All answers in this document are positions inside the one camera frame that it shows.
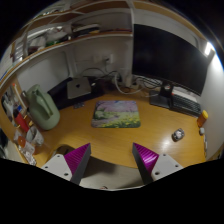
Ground floral landscape mouse pad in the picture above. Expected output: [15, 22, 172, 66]
[91, 100, 141, 128]

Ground green plastic watering can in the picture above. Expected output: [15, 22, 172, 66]
[26, 84, 60, 130]

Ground silver mac mini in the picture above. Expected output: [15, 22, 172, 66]
[67, 77, 91, 99]

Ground black monitor stand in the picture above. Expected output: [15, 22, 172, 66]
[149, 81, 173, 109]

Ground black keyboard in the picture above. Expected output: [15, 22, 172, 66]
[170, 94, 201, 117]

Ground red bottle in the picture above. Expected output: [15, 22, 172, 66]
[13, 109, 29, 132]

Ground white cup with items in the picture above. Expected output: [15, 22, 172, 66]
[26, 126, 44, 146]

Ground white wall outlet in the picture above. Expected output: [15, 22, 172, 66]
[103, 54, 113, 64]

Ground small grey computer mouse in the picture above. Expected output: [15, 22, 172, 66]
[172, 128, 185, 142]

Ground wooden wall shelf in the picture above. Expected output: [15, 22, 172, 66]
[0, 0, 129, 89]

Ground orange pill bottle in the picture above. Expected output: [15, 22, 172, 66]
[197, 110, 208, 127]

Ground black box under mac mini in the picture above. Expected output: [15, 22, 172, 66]
[48, 77, 104, 110]

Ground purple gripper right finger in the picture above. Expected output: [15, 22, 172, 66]
[131, 142, 184, 185]

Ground black computer monitor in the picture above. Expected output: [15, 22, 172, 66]
[132, 24, 208, 95]

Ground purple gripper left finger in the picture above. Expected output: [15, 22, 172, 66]
[41, 142, 92, 186]

